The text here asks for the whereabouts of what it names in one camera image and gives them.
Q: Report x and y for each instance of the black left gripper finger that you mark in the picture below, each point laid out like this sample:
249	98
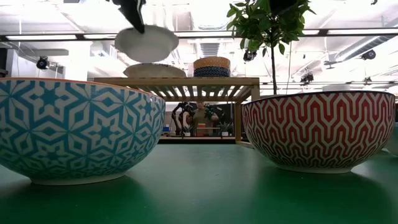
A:
133	11

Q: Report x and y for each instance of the blue patterned paper plate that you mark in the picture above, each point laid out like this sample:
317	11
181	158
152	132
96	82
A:
154	71
149	46

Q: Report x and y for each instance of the bowl yellow outside blue inside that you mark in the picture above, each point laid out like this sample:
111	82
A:
211	62

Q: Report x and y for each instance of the bowl red outside striped inside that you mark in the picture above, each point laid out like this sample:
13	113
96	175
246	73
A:
317	130

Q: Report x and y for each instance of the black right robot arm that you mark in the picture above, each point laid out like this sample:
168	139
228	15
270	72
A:
283	5

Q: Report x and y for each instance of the black background robot arm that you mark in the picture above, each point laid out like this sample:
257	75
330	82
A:
180	116
216	112

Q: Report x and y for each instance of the slatted wooden shelf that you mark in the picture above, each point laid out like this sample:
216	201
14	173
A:
186	81

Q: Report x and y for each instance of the person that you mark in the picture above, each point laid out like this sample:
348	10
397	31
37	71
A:
202	119

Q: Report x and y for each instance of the green leafy plant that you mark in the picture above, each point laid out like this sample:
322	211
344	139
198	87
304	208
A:
264	28

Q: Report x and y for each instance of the bowl teal outside orange inside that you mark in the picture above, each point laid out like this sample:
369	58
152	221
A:
77	130

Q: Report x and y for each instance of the background table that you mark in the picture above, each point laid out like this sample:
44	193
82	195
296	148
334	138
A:
199	139

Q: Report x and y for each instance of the green table mat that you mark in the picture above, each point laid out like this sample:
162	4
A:
199	193

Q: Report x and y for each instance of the black ceiling camera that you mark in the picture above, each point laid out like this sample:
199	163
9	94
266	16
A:
248	56
368	55
306	77
42	63

